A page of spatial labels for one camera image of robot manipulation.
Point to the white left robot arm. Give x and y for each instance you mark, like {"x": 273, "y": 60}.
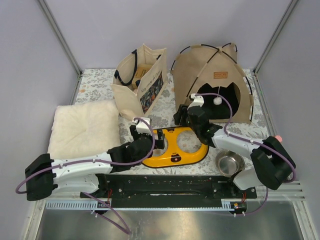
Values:
{"x": 46, "y": 176}

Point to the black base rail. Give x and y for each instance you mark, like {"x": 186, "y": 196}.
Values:
{"x": 132, "y": 186}

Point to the yellow double bowl stand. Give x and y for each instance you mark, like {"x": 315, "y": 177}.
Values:
{"x": 173, "y": 153}

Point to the cream canvas tote bag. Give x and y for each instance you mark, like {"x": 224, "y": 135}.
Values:
{"x": 139, "y": 102}

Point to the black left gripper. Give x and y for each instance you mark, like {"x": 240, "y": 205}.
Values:
{"x": 137, "y": 135}

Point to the pink capped bottle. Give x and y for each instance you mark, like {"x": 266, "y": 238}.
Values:
{"x": 279, "y": 138}

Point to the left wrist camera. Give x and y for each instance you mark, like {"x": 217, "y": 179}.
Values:
{"x": 142, "y": 125}

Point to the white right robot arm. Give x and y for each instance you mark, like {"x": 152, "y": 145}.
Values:
{"x": 272, "y": 165}

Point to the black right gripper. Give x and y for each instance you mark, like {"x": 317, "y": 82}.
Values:
{"x": 182, "y": 111}

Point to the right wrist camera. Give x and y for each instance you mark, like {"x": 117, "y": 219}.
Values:
{"x": 196, "y": 100}

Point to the black tent pole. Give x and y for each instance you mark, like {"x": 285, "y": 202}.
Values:
{"x": 194, "y": 67}
{"x": 240, "y": 65}

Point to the white slotted cable duct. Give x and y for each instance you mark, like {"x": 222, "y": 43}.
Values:
{"x": 150, "y": 203}

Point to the beige pet tent fabric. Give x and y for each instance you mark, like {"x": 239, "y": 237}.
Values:
{"x": 216, "y": 114}

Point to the brown cardboard box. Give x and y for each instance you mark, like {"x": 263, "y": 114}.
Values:
{"x": 142, "y": 69}

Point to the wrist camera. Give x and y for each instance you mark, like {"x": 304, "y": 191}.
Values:
{"x": 196, "y": 100}
{"x": 142, "y": 125}

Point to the white pompom toy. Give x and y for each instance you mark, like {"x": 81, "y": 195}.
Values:
{"x": 218, "y": 99}

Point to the stainless steel pet bowl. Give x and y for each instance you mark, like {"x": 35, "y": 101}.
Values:
{"x": 228, "y": 163}

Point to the white fluffy cushion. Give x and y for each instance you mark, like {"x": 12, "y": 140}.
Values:
{"x": 83, "y": 130}

